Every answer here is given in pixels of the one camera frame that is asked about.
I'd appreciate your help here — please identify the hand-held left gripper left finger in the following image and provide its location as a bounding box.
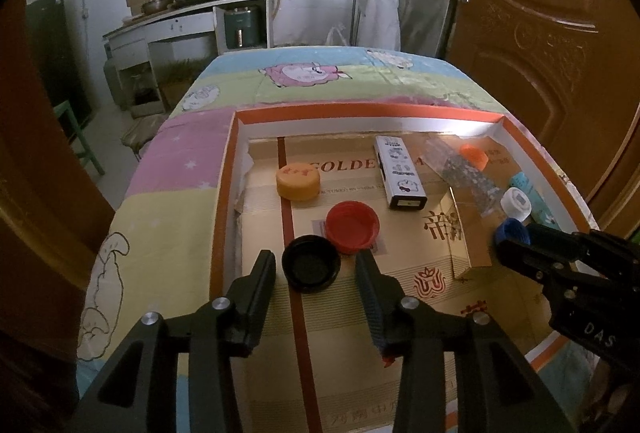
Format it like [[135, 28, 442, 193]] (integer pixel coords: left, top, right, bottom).
[[70, 249, 277, 433]]

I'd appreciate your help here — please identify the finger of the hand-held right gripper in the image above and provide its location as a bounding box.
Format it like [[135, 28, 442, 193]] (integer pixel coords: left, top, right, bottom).
[[527, 222, 593, 256], [497, 235, 583, 288]]

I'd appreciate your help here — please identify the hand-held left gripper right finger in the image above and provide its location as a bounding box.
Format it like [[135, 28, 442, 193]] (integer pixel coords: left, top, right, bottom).
[[354, 249, 573, 433]]

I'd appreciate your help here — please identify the blue bottle cap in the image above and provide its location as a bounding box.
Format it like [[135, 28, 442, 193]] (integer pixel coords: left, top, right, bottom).
[[492, 219, 531, 248]]

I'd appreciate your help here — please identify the shallow cardboard box tray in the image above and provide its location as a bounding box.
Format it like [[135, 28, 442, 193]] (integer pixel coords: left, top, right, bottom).
[[209, 100, 601, 433]]

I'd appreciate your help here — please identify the white bottle cap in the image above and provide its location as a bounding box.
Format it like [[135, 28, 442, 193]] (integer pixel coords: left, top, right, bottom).
[[500, 187, 533, 221]]

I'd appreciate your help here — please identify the gold cardboard box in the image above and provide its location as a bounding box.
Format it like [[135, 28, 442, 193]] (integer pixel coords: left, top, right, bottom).
[[448, 190, 495, 283]]

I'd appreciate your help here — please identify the black bottle cap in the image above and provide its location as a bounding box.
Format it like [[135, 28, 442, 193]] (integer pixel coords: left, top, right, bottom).
[[281, 235, 342, 294]]

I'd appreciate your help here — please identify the red bottle cap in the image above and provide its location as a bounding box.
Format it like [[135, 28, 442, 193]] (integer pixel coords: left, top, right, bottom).
[[325, 202, 381, 256]]

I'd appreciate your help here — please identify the clear plastic bottle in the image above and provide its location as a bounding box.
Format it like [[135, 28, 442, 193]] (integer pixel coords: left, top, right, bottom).
[[425, 136, 506, 216]]

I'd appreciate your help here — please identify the orange bottle cap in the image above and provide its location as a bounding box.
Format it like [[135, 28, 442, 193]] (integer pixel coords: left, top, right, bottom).
[[460, 144, 489, 170]]

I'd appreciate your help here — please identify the yellow-orange lid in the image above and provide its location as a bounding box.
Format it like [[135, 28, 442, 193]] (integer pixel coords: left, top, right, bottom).
[[276, 163, 322, 201]]

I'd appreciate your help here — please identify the slim white printed box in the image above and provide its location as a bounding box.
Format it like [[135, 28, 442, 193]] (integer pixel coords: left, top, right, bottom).
[[373, 134, 428, 210]]

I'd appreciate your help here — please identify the brown panelled wooden door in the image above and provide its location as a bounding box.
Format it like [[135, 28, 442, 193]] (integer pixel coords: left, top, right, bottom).
[[445, 0, 640, 234]]

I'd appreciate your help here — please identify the grey cushion stool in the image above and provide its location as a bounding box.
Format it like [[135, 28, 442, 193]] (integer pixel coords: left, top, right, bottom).
[[121, 113, 168, 150]]

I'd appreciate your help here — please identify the plain brown wooden door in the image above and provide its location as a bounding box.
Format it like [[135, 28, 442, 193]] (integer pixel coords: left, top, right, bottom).
[[0, 0, 118, 433]]

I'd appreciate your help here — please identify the green chair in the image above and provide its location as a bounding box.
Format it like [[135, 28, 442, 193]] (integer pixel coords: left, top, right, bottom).
[[52, 99, 107, 176]]

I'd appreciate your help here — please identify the grey gas cylinder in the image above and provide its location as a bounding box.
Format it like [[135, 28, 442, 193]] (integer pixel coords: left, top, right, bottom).
[[102, 58, 131, 110]]

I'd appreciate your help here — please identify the green air fryer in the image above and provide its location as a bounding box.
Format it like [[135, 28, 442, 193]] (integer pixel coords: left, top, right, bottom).
[[223, 6, 261, 50]]

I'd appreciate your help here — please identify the clear plastic sheeting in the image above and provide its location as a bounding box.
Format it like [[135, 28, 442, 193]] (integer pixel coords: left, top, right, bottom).
[[350, 0, 456, 59]]

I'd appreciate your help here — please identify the white kitchen counter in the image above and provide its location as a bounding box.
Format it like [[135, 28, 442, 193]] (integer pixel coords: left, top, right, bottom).
[[102, 0, 276, 64]]

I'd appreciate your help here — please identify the dark green cabinet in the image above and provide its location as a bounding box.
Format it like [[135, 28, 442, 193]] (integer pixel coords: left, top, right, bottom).
[[27, 0, 93, 124]]

